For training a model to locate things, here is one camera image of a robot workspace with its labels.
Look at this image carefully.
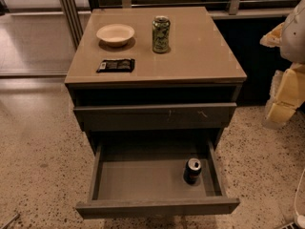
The open grey middle drawer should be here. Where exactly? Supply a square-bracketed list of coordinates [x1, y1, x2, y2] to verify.
[76, 139, 240, 219]

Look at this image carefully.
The white paper bowl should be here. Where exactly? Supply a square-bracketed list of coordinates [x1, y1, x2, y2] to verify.
[96, 24, 134, 47]

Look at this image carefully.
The grey drawer cabinet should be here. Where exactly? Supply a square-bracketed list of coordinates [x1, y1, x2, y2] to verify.
[64, 6, 248, 220]

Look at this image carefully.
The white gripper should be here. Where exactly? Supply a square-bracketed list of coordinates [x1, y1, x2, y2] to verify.
[259, 23, 305, 129]

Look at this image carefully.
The metal rod on floor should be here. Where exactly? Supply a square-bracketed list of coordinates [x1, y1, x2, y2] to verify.
[0, 213, 20, 229]

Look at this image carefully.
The white cable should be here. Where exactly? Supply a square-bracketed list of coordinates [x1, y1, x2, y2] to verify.
[293, 169, 305, 229]

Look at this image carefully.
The dark blue pepsi can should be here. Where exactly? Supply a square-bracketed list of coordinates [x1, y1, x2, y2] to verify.
[184, 157, 202, 184]

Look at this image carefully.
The closed grey top drawer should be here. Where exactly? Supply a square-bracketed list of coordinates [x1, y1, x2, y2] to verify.
[73, 103, 236, 132]

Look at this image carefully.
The green soda can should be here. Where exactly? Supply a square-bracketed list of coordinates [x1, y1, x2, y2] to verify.
[152, 15, 171, 53]

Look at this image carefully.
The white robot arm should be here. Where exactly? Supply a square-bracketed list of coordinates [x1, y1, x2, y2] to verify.
[260, 0, 305, 129]

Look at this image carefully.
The black snack packet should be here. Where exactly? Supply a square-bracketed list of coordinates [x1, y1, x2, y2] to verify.
[96, 59, 135, 73]

